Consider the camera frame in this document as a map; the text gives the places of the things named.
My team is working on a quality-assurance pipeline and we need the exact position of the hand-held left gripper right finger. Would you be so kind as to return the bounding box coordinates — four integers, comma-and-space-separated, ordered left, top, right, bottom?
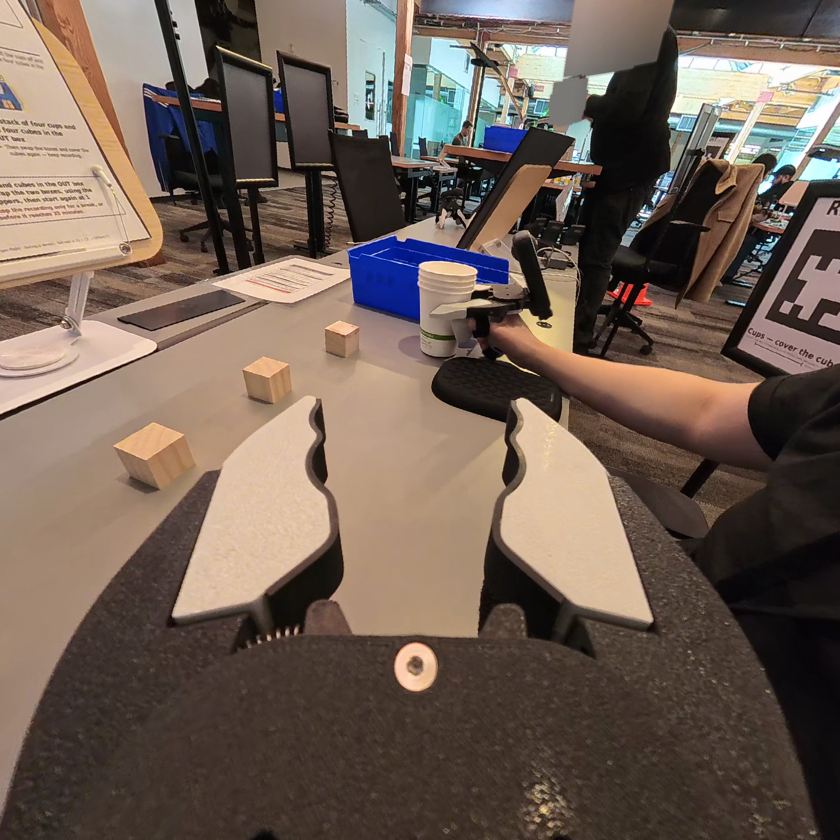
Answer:
491, 398, 655, 644

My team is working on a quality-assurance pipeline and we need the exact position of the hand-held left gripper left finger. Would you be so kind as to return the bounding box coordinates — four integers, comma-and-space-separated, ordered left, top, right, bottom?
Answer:
171, 395, 344, 647

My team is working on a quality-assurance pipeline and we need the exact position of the person's right forearm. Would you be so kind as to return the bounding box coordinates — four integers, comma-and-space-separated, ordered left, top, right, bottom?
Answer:
535, 338, 775, 470

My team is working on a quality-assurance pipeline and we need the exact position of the person's right hand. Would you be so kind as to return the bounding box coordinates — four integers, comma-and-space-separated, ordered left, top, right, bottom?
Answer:
481, 312, 547, 360

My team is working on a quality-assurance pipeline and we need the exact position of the black wrist rest pad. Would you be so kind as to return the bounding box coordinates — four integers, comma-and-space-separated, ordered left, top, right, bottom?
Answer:
431, 357, 564, 423

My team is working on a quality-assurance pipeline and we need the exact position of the black backed display board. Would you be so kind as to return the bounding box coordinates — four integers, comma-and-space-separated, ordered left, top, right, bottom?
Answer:
456, 126, 575, 252

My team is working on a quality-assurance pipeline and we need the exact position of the wooden top desk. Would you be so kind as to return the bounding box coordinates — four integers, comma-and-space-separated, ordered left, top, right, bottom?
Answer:
443, 144, 603, 178

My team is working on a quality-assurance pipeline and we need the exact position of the black high-back chair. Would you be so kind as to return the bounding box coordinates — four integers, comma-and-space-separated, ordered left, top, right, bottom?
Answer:
328, 131, 408, 245

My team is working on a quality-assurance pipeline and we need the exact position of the printed paper sheet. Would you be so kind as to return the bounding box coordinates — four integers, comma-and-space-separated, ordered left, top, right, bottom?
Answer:
213, 258, 352, 305

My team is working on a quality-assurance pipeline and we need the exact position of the tan coat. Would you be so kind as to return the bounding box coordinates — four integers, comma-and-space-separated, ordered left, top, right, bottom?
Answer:
646, 159, 765, 304

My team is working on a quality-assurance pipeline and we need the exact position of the black flat plate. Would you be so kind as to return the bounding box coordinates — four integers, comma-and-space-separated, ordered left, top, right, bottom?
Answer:
118, 289, 246, 332

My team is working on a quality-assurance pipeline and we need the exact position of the black framed sign stand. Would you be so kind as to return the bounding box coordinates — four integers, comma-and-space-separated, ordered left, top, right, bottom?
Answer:
276, 51, 337, 260
215, 46, 280, 266

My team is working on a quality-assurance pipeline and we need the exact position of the black framed marker sign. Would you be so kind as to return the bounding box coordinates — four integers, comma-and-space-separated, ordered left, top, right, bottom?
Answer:
721, 180, 840, 378

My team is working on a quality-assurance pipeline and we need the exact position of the black pole stand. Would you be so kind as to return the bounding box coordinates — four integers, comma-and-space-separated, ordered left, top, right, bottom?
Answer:
154, 0, 232, 277

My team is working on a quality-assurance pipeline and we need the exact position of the blue striped jacket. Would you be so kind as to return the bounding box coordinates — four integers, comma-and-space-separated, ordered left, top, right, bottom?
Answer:
143, 84, 219, 198

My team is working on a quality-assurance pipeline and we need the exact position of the wooden instruction board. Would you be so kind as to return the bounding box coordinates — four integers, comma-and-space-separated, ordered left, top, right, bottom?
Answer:
0, 0, 164, 290

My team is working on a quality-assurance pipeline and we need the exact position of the wooden support beam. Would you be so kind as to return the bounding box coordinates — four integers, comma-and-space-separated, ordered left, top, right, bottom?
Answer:
36, 0, 126, 152

